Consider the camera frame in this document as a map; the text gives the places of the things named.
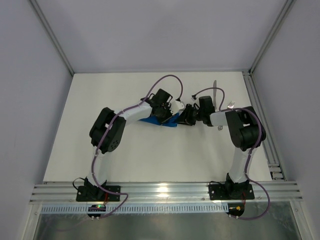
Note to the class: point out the left black connector box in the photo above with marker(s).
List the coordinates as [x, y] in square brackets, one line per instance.
[96, 210]

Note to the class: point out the silver fork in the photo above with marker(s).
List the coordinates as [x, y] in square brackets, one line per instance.
[231, 105]

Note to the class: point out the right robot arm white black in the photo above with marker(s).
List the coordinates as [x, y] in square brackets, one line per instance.
[246, 133]

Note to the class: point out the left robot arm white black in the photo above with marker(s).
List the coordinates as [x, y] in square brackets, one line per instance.
[107, 131]

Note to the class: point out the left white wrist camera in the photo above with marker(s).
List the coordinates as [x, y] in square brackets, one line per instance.
[176, 106]

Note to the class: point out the black connector box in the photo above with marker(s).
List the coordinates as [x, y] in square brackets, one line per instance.
[96, 210]
[235, 211]

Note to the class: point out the slotted grey cable duct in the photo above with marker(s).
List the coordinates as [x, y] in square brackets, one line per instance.
[135, 208]

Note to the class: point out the left aluminium frame post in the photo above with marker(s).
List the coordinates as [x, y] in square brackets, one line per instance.
[51, 35]

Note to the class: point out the aluminium frame post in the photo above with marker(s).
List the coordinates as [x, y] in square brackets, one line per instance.
[272, 33]
[51, 35]

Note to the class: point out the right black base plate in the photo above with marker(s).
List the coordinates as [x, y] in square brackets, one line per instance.
[222, 191]

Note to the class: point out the right aluminium side rail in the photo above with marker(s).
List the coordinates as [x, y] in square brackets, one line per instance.
[273, 158]

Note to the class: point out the right black connector box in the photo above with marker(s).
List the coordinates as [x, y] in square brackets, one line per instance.
[235, 211]

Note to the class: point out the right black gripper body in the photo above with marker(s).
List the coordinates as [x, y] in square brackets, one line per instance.
[191, 115]

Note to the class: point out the silver table knife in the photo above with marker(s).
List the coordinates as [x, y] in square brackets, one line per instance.
[214, 94]

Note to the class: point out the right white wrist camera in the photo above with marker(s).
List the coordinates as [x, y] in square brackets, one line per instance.
[195, 102]

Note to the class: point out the aluminium front rail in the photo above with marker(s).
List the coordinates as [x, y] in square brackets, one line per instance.
[164, 192]

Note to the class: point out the right aluminium frame post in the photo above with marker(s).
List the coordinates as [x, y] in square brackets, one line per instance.
[272, 33]

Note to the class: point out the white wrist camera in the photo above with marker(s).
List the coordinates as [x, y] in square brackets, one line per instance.
[176, 106]
[195, 102]

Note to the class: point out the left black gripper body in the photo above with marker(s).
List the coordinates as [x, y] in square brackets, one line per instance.
[164, 112]

